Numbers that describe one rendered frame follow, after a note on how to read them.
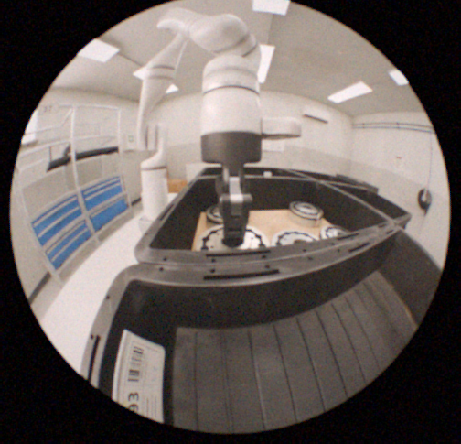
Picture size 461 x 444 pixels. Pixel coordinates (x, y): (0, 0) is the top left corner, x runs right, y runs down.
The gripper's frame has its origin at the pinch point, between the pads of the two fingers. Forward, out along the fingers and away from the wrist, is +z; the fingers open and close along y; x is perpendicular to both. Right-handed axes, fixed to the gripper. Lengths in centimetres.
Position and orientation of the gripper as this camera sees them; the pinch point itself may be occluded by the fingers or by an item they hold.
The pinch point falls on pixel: (231, 233)
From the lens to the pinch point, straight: 20.5
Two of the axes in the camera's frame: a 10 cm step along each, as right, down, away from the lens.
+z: 0.1, 8.9, 4.5
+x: 10.0, -0.3, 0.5
